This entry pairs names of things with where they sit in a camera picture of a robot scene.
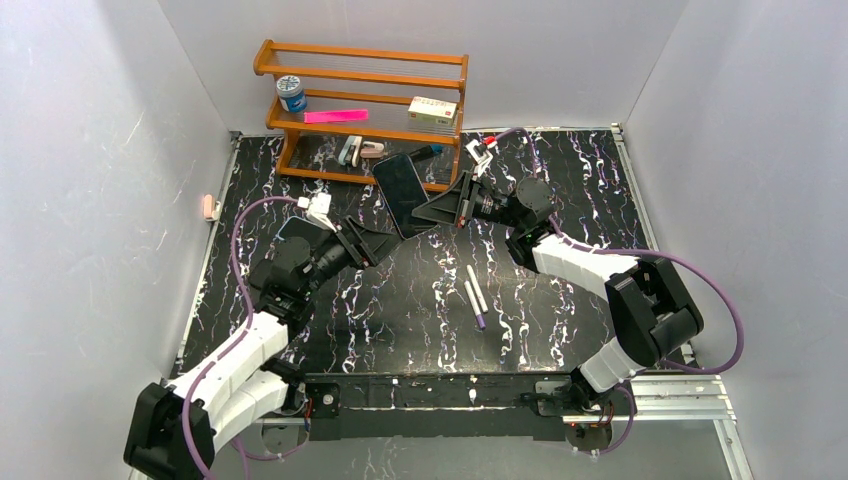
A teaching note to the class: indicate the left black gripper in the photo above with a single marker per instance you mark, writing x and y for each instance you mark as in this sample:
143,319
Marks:
354,242

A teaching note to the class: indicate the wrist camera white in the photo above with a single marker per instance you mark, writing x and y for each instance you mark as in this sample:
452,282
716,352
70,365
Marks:
317,209
481,155

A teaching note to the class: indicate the pink small stapler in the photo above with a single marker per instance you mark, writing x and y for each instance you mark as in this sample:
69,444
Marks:
372,150

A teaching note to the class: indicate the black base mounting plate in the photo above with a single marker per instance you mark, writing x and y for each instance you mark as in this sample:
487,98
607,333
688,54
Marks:
419,405

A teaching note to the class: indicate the pink wall clip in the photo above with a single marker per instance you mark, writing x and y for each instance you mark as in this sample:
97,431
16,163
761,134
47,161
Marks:
210,208

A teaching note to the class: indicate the white purple marker left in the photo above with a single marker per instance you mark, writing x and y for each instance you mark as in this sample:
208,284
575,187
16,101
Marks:
476,307

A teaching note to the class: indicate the white purple marker right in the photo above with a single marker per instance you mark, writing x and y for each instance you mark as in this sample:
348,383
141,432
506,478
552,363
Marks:
476,288

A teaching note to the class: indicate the white red cardboard box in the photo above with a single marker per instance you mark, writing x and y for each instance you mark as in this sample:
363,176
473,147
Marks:
435,111

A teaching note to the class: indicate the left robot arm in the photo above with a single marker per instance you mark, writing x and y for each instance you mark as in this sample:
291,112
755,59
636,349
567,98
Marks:
178,427

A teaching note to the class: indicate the black smartphone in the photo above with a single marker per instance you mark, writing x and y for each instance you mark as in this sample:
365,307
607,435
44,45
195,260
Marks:
402,192

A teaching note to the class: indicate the pink flat strip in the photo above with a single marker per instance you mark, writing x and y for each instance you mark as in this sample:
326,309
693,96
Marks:
336,116

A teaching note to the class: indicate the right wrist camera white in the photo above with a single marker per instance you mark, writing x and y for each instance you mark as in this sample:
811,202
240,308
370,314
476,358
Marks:
481,155

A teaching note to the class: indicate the blue phone on table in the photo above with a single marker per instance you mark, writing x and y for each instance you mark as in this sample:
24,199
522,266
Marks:
297,227

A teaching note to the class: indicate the blue white round jar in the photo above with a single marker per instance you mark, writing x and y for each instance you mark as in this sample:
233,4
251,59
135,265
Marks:
291,94

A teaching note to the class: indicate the orange wooden shelf rack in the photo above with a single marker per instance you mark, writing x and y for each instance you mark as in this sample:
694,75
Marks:
381,82

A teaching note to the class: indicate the black marker blue cap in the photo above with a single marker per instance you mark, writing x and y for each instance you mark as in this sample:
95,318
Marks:
425,153

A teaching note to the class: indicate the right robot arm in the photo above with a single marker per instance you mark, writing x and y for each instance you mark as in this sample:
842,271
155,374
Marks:
652,312

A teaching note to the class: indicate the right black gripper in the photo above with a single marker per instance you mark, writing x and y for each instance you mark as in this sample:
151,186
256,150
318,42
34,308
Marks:
460,202

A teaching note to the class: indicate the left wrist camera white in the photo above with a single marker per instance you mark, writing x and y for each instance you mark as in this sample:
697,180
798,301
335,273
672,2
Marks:
317,209

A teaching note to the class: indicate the teal white stapler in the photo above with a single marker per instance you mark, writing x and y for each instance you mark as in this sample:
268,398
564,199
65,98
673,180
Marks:
350,153

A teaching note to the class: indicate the aluminium front rail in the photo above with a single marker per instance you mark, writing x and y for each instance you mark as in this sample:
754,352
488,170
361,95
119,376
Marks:
648,397

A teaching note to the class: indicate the white purple marker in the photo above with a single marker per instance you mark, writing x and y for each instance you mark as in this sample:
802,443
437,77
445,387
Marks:
476,288
476,307

